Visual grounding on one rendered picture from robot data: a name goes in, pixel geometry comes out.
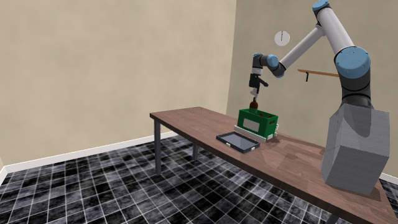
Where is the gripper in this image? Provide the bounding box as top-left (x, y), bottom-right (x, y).
top-left (249, 73), bottom-right (261, 100)

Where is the green bottle crate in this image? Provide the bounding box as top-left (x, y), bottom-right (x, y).
top-left (237, 108), bottom-right (276, 139)

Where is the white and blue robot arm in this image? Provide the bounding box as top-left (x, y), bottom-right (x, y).
top-left (252, 0), bottom-right (374, 109)

